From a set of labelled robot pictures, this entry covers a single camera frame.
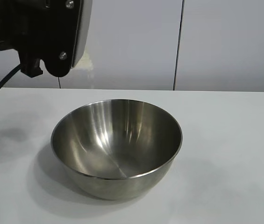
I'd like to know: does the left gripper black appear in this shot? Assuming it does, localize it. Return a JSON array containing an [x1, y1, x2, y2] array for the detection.
[[0, 0, 45, 78]]

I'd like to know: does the stainless steel mixing bowl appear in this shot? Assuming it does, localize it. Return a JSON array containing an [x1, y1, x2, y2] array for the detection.
[[50, 99, 183, 201]]

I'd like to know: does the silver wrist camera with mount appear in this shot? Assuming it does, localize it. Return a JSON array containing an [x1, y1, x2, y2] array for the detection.
[[43, 0, 93, 77]]

